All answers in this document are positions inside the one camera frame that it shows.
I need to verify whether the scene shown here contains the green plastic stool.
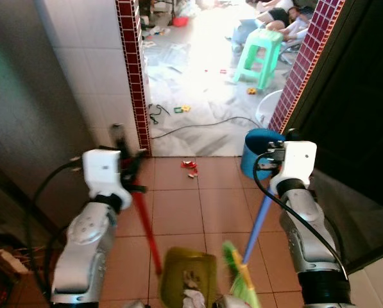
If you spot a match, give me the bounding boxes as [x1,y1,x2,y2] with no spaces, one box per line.
[233,28,285,91]

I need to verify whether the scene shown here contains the white round basin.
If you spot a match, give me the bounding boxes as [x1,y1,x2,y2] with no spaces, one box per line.
[255,89,285,130]

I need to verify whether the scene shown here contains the white crumpled trash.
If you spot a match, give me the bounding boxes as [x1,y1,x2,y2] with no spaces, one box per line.
[178,269,209,308]

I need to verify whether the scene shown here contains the olive dustpan with red handle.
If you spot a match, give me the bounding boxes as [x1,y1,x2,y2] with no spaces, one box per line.
[132,185,219,308]

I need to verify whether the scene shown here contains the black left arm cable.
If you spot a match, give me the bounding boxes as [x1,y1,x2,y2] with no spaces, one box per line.
[23,157,84,304]

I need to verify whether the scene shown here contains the black cable on floor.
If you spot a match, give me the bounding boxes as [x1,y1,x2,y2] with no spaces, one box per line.
[148,103,264,140]

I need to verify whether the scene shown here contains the seated person in black shorts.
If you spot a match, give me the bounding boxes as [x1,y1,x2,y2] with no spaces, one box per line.
[232,0,296,47]

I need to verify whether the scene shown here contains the seated person in light clothes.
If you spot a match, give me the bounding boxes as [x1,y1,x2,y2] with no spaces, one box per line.
[282,5,321,51]

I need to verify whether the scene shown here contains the dark door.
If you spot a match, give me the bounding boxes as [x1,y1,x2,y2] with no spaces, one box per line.
[286,0,383,212]

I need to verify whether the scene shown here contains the red plastic basin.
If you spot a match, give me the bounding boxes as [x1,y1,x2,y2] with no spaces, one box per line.
[171,15,191,28]

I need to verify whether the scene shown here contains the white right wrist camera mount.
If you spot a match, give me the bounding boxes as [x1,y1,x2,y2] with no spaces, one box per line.
[269,141,318,197]

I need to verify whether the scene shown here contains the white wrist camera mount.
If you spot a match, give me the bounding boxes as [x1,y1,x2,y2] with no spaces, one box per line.
[81,148,133,201]
[269,141,318,197]

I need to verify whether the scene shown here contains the blue plastic bucket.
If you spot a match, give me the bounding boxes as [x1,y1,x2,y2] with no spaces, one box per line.
[240,128,287,181]

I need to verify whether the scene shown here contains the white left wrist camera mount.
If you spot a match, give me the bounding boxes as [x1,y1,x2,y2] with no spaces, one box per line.
[81,148,133,201]

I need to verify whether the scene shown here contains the green broom with blue handle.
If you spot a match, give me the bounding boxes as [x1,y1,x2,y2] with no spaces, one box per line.
[221,191,275,308]

